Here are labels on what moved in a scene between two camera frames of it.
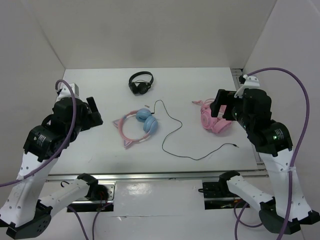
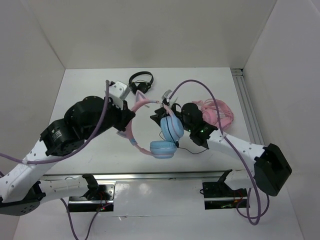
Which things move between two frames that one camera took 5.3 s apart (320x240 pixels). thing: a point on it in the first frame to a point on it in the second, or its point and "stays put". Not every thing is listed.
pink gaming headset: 216,124 stays put
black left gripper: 92,119 to 125,114
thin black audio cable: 180,127 to 177,143
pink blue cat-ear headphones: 151,124 to 171,127
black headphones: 138,88 stays put
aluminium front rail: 69,177 stays put
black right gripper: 223,96 to 162,113
